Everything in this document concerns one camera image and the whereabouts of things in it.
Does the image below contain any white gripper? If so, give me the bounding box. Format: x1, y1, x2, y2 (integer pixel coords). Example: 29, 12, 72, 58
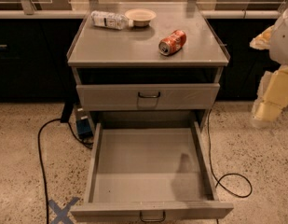
250, 8, 288, 128

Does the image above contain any red coke can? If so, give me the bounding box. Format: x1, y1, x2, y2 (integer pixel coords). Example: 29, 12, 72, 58
158, 30, 186, 56

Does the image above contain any closed grey upper drawer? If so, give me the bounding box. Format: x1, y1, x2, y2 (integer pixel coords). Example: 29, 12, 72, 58
76, 83, 220, 111

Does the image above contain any grey drawer cabinet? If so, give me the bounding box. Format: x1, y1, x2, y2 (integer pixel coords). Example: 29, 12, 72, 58
68, 3, 229, 133

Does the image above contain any open grey middle drawer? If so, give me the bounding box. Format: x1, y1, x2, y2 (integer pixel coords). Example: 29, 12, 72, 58
71, 121, 233, 223

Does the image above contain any beige paper bowl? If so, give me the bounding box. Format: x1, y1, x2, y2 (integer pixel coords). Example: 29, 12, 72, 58
125, 8, 157, 27

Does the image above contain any clear plastic water bottle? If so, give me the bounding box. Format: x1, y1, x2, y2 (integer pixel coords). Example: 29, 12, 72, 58
90, 10, 133, 30

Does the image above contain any blue power box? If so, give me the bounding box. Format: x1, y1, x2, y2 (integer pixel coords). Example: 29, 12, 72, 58
75, 105, 92, 139

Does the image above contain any long counter with dark cabinets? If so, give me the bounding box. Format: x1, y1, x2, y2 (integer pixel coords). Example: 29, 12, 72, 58
0, 19, 280, 103

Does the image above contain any blue tape cross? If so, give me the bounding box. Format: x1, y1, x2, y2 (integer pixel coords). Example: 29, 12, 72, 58
48, 197, 79, 224

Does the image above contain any black cable on right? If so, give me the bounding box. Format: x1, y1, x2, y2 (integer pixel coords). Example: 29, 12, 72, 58
206, 109, 254, 199

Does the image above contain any black cable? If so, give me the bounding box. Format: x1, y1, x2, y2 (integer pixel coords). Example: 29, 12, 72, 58
206, 109, 254, 199
37, 118, 94, 224

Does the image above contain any black cable on left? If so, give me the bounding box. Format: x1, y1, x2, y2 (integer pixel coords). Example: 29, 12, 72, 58
37, 118, 94, 224

